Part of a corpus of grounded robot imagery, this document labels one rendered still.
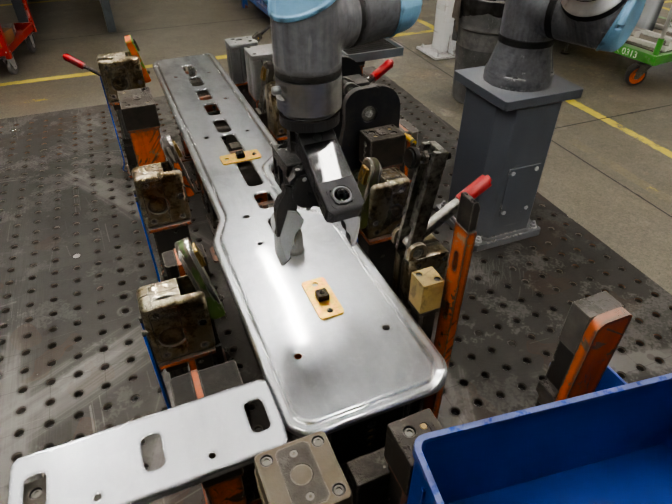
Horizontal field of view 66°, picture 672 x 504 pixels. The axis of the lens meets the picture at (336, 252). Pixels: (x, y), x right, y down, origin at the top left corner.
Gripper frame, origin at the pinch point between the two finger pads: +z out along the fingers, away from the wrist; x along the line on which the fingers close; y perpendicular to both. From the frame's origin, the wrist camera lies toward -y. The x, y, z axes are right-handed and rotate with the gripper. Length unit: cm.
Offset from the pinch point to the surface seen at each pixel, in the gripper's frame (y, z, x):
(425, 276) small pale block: -7.8, 2.1, -12.4
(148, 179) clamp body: 38.0, 4.3, 19.1
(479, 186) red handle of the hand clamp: -0.8, -5.3, -24.6
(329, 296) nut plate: -0.3, 8.2, -1.2
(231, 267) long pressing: 12.5, 8.6, 10.4
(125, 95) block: 84, 5, 19
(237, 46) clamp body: 102, 2, -14
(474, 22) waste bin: 242, 49, -202
